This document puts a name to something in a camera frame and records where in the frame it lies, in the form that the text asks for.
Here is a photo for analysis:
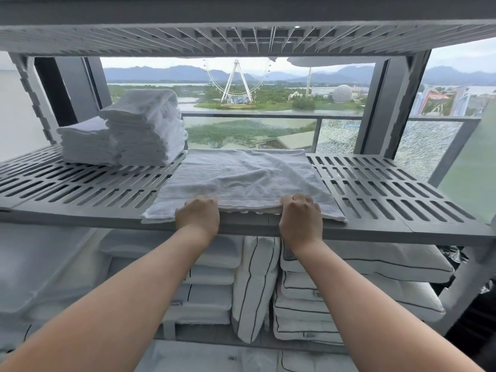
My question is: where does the person's left hand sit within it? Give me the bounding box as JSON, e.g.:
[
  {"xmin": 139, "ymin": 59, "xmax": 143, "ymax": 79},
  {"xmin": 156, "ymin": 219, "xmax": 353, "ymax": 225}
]
[{"xmin": 175, "ymin": 197, "xmax": 221, "ymax": 246}]

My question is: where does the person's right hand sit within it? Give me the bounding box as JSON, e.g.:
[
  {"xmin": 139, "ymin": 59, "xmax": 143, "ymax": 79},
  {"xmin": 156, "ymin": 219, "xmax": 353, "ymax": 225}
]
[{"xmin": 278, "ymin": 193, "xmax": 324, "ymax": 256}]

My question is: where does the white hand towel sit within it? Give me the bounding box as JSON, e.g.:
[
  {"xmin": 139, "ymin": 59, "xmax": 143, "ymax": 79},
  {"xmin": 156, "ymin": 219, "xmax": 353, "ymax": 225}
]
[
  {"xmin": 141, "ymin": 148, "xmax": 348, "ymax": 224},
  {"xmin": 99, "ymin": 88, "xmax": 182, "ymax": 125}
]

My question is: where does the person's right forearm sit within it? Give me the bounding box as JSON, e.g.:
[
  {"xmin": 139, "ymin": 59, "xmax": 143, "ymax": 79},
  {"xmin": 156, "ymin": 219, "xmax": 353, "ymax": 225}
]
[{"xmin": 294, "ymin": 240, "xmax": 485, "ymax": 372}]

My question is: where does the person's left forearm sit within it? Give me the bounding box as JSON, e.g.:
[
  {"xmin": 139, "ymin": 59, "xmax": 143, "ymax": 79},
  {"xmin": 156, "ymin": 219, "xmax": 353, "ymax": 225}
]
[{"xmin": 0, "ymin": 226, "xmax": 210, "ymax": 372}]

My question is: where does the grey roofed building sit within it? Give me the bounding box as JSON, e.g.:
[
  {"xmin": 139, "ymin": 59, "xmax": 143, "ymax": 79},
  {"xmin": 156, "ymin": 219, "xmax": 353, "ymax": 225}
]
[{"xmin": 255, "ymin": 130, "xmax": 317, "ymax": 150}]

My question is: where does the stack of folded white towels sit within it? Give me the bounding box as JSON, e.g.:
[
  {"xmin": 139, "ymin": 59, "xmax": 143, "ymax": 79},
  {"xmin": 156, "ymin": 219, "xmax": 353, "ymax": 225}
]
[
  {"xmin": 57, "ymin": 116, "xmax": 120, "ymax": 166},
  {"xmin": 106, "ymin": 116, "xmax": 190, "ymax": 167}
]

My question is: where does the stack of black-piped white pillows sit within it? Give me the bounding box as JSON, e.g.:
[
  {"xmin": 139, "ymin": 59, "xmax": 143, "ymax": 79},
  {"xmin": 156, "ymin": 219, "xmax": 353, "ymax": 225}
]
[{"xmin": 231, "ymin": 236, "xmax": 455, "ymax": 372}]

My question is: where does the grey slotted shelf board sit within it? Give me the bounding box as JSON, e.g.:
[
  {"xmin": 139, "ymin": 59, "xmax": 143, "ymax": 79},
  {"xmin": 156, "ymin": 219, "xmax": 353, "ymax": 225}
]
[{"xmin": 0, "ymin": 145, "xmax": 496, "ymax": 246}]

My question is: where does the white dome building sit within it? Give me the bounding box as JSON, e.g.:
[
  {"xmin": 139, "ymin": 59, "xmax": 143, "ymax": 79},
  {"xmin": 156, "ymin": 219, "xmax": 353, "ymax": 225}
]
[{"xmin": 332, "ymin": 84, "xmax": 353, "ymax": 104}]

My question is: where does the white ferris wheel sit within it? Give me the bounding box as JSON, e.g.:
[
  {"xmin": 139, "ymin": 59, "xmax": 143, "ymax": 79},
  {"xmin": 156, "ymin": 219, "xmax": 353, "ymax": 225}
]
[{"xmin": 203, "ymin": 59, "xmax": 271, "ymax": 104}]

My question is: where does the white hanging sheet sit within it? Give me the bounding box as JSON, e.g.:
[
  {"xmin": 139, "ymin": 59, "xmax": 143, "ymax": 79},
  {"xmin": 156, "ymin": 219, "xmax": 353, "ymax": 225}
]
[{"xmin": 182, "ymin": 56, "xmax": 388, "ymax": 69}]

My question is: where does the glass balcony railing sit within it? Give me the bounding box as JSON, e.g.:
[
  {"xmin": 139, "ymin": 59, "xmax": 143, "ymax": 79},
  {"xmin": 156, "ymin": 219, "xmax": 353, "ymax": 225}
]
[{"xmin": 182, "ymin": 112, "xmax": 481, "ymax": 187}]

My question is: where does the pale green glass partition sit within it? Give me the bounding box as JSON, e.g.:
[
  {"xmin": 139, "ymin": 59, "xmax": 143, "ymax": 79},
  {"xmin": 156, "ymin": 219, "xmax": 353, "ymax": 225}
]
[{"xmin": 440, "ymin": 108, "xmax": 496, "ymax": 223}]

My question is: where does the blue water slide structure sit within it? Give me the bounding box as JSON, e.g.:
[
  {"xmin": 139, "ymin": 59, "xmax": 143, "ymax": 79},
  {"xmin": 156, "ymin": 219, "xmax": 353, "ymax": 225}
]
[{"xmin": 410, "ymin": 85, "xmax": 474, "ymax": 117}]

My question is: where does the grey ribbed shelf board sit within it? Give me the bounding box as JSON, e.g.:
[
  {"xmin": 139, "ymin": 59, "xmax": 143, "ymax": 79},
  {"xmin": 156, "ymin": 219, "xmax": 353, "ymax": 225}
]
[{"xmin": 0, "ymin": 0, "xmax": 496, "ymax": 58}]

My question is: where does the dark window frame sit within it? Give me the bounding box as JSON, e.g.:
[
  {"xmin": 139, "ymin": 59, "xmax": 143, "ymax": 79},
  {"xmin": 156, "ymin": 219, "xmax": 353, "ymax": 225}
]
[
  {"xmin": 34, "ymin": 56, "xmax": 113, "ymax": 127},
  {"xmin": 353, "ymin": 59, "xmax": 408, "ymax": 156}
]

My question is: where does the grey notched shelf post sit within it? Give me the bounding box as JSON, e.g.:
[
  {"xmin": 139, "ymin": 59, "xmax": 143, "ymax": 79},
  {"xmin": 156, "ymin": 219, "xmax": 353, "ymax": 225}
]
[
  {"xmin": 381, "ymin": 50, "xmax": 431, "ymax": 159},
  {"xmin": 430, "ymin": 212, "xmax": 496, "ymax": 336},
  {"xmin": 7, "ymin": 54, "xmax": 61, "ymax": 146}
]

